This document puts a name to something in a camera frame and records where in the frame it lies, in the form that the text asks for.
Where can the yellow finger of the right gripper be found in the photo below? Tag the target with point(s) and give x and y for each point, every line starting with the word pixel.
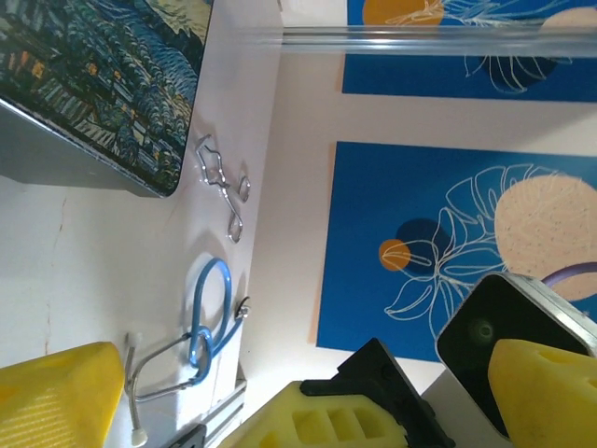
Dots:
pixel 280 424

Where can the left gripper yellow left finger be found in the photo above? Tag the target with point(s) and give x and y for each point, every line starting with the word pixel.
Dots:
pixel 56 401

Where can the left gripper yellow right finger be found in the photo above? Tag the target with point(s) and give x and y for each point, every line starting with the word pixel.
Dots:
pixel 550 401

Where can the blue stethoscope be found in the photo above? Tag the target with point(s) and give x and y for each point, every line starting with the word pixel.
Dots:
pixel 199 298

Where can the blue poster monstera leaf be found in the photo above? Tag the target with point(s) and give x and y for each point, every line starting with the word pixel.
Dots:
pixel 364 210

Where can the blue poster orange circle feather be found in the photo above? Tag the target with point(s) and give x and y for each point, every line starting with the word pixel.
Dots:
pixel 420 74

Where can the starry night painted box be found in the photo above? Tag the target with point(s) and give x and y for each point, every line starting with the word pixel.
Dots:
pixel 93 60

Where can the aluminium side rail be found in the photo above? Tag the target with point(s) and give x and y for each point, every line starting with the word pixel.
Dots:
pixel 228 410

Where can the aluminium corner post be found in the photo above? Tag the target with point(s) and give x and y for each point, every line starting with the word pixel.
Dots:
pixel 420 42

